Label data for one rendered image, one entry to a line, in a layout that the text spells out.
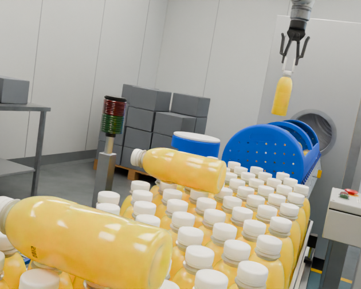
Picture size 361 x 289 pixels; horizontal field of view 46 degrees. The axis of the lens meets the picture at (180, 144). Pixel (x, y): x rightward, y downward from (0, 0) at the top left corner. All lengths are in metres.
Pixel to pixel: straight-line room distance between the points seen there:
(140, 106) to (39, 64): 1.30
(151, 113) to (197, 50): 2.33
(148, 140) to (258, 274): 4.84
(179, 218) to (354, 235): 0.56
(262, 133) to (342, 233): 0.49
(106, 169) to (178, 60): 6.34
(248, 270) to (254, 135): 0.96
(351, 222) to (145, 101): 4.41
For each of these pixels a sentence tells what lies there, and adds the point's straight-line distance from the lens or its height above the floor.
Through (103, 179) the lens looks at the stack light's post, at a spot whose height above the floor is 1.03.
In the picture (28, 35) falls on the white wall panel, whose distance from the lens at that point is 5.20.
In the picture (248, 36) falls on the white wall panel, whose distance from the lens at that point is 7.08.
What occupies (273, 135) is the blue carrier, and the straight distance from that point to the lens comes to 1.47.
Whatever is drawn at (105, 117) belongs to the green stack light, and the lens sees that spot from 1.18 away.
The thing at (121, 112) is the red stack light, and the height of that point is 1.22.
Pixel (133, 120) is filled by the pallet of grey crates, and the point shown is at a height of 0.77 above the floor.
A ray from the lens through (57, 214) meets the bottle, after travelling 0.46.
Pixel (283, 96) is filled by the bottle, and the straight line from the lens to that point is 2.04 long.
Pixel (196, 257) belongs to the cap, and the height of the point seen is 1.11.
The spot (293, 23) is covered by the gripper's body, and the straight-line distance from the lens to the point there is 2.07.
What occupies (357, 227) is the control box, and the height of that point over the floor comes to 1.05.
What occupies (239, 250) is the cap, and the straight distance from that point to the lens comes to 0.63.
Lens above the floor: 1.33
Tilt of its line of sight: 8 degrees down
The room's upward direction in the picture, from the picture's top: 9 degrees clockwise
